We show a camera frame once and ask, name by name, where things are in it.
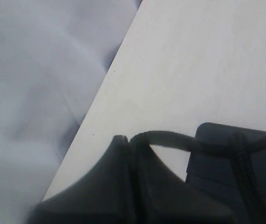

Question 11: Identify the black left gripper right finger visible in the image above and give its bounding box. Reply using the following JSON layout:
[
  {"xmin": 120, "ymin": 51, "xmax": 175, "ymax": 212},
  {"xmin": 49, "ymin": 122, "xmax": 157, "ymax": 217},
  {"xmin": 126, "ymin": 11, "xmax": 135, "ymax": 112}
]
[{"xmin": 130, "ymin": 139, "xmax": 235, "ymax": 224}]

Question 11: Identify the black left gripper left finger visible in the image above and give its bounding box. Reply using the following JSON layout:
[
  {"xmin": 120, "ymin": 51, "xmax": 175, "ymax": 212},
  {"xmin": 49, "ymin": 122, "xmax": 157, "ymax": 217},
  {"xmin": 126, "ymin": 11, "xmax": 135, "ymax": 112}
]
[{"xmin": 27, "ymin": 135, "xmax": 135, "ymax": 224}]

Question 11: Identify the black plastic carrying case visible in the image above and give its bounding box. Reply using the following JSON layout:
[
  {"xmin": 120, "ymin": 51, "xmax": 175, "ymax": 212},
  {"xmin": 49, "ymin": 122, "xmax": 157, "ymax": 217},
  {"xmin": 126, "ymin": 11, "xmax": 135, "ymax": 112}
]
[{"xmin": 185, "ymin": 122, "xmax": 266, "ymax": 224}]

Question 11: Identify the black cord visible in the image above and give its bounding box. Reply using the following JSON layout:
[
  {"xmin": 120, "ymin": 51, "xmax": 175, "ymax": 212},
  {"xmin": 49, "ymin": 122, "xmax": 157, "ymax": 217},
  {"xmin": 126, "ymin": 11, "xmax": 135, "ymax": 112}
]
[{"xmin": 132, "ymin": 125, "xmax": 266, "ymax": 224}]

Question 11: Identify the white curtain backdrop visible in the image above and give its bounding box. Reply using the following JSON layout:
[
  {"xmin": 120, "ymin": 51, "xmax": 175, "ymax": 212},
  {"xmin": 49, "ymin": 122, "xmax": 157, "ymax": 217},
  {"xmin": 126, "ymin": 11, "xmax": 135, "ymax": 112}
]
[{"xmin": 0, "ymin": 0, "xmax": 141, "ymax": 224}]

